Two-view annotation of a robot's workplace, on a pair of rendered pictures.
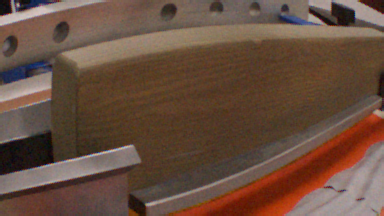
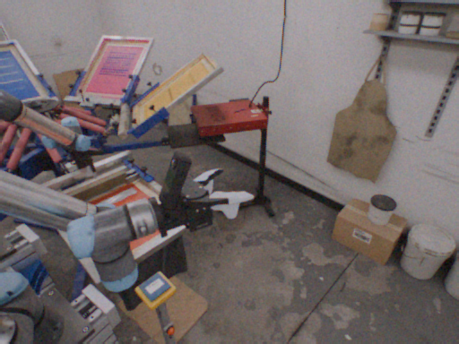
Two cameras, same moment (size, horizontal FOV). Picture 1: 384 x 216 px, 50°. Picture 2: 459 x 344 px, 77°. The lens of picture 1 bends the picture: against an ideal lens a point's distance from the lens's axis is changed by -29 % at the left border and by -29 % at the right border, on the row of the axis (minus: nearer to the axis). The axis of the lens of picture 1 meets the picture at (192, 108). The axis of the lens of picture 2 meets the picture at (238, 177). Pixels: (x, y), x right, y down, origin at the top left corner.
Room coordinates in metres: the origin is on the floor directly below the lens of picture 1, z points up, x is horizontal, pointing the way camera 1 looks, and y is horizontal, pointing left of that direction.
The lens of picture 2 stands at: (-1.06, -0.88, 2.06)
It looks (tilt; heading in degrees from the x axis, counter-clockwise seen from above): 35 degrees down; 359
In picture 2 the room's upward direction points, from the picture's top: straight up
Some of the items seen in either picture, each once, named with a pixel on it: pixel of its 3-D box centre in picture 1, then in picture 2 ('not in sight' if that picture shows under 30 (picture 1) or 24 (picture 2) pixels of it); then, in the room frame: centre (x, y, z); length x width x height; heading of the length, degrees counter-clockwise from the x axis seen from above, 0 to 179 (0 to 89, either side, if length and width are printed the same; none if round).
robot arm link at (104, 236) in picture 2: not in sight; (103, 232); (-0.66, -0.62, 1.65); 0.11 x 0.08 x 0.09; 118
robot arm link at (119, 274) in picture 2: not in sight; (115, 258); (-0.64, -0.62, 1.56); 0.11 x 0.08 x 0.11; 28
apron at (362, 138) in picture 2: not in sight; (365, 121); (1.17, -1.99, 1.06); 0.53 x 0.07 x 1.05; 45
